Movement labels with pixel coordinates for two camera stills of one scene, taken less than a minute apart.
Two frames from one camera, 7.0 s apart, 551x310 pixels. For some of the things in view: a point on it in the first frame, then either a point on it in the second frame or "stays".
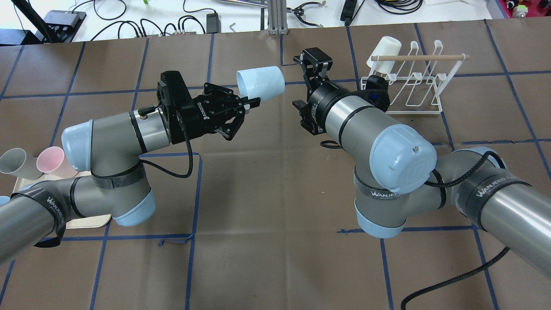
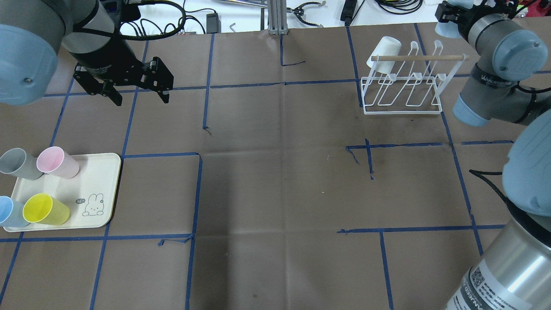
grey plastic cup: (14, 161) stays
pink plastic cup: (52, 160) stays
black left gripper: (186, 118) -> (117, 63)
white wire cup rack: (415, 82) stays
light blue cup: (263, 82) -> (449, 29)
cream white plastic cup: (388, 46) stays
